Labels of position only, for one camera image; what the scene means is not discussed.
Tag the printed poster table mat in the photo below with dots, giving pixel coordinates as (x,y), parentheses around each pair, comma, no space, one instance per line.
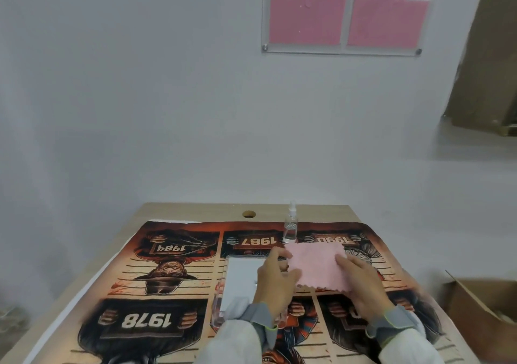
(161,295)

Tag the person's right hand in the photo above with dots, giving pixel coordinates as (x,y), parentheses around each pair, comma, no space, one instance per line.
(365,291)

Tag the pink cleaning cloth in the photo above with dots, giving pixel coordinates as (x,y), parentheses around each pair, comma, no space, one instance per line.
(319,264)

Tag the large brown cardboard sheet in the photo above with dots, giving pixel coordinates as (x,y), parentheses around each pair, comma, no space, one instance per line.
(488,52)

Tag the person's left thumb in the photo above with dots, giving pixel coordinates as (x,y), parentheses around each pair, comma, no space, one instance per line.
(291,275)

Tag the pink paper sheet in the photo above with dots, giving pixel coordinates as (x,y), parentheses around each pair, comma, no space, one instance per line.
(307,12)
(389,12)

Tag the person's right thumb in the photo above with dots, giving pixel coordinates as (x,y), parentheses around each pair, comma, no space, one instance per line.
(342,261)

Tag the person's left forearm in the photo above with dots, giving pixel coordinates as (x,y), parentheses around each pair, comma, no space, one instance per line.
(238,339)

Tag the clear plastic cover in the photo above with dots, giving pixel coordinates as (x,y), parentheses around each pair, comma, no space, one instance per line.
(217,307)

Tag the clear acrylic wall frame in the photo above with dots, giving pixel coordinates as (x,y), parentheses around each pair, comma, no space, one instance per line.
(347,50)

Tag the open cardboard box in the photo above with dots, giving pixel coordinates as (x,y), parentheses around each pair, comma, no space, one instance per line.
(484,319)

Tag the person's right forearm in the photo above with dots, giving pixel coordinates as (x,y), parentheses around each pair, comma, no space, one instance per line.
(398,335)

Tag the clear spray bottle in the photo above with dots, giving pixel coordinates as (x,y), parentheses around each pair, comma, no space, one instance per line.
(290,226)

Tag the white flat panel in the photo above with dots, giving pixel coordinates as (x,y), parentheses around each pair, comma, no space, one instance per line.
(241,279)

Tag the person's left hand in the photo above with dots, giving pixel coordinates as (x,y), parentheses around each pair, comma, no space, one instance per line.
(274,285)

